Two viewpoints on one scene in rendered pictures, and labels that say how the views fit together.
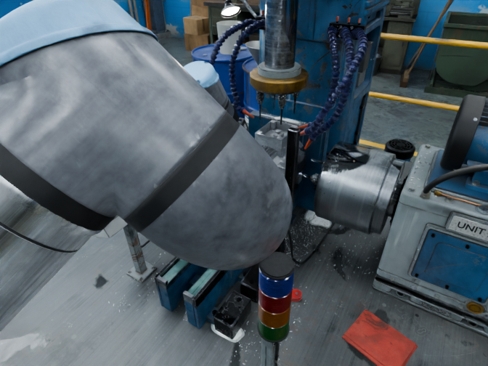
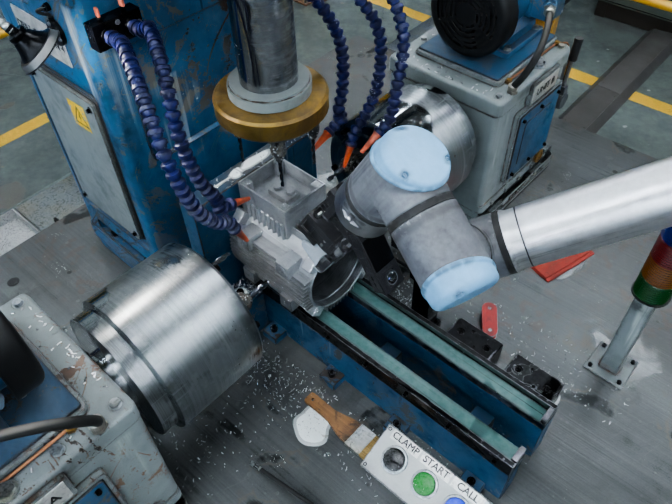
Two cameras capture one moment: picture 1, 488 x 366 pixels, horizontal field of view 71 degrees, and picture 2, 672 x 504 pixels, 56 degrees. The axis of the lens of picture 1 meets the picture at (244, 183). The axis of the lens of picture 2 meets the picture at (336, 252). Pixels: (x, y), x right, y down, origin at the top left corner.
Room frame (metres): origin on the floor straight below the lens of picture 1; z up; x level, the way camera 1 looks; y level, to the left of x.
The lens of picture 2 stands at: (0.79, 0.69, 1.88)
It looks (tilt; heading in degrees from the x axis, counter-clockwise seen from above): 48 degrees down; 281
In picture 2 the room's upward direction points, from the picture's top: 2 degrees counter-clockwise
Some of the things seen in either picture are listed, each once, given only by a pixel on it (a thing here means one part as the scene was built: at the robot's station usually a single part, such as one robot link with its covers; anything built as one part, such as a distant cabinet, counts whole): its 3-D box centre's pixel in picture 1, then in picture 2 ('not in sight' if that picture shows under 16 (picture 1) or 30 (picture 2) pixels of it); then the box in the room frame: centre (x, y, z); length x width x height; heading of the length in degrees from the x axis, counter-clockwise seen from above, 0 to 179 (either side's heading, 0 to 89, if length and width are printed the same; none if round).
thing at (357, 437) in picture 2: not in sight; (347, 429); (0.88, 0.16, 0.80); 0.21 x 0.05 x 0.01; 147
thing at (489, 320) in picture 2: (286, 295); (489, 321); (0.63, -0.12, 0.81); 0.09 x 0.03 x 0.02; 91
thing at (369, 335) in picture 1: (379, 340); (552, 250); (0.48, -0.34, 0.80); 0.15 x 0.12 x 0.01; 43
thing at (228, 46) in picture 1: (228, 37); not in sight; (3.16, 0.11, 0.99); 0.24 x 0.22 x 0.24; 58
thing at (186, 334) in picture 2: not in sight; (144, 356); (1.20, 0.20, 1.04); 0.37 x 0.25 x 0.25; 57
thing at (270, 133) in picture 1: (276, 139); (282, 197); (1.04, -0.11, 1.11); 0.12 x 0.11 x 0.07; 147
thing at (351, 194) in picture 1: (367, 190); (410, 149); (0.82, -0.37, 1.04); 0.41 x 0.25 x 0.25; 57
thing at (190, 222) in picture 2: (288, 157); (248, 221); (1.14, -0.18, 0.97); 0.30 x 0.11 x 0.34; 57
